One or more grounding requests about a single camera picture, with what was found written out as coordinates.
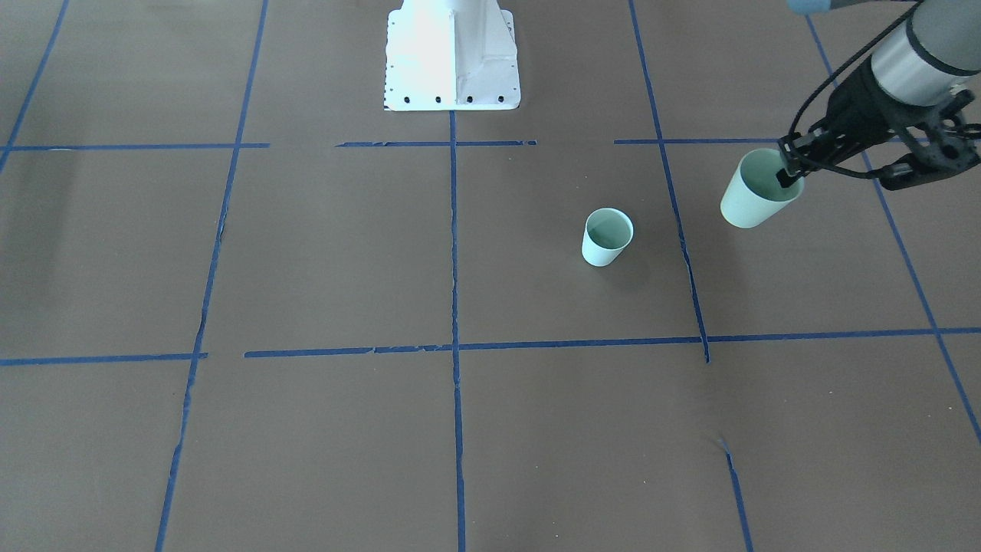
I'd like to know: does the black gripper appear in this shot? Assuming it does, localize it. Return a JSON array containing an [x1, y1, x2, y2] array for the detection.
[[776, 63, 979, 191]]

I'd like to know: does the mint green cup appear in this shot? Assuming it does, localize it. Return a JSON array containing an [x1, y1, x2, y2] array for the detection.
[[720, 148, 805, 229], [579, 207, 635, 267]]

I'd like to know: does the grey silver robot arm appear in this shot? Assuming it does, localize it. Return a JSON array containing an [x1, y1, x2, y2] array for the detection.
[[776, 1, 980, 191]]

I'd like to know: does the standing mint green cup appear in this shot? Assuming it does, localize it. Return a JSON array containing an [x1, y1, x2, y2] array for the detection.
[[579, 207, 635, 267]]

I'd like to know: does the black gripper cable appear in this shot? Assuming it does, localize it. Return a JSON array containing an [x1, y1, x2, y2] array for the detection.
[[786, 0, 932, 181]]

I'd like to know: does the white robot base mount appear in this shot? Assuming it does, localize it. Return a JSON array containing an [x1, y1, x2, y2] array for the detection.
[[383, 1, 522, 112]]

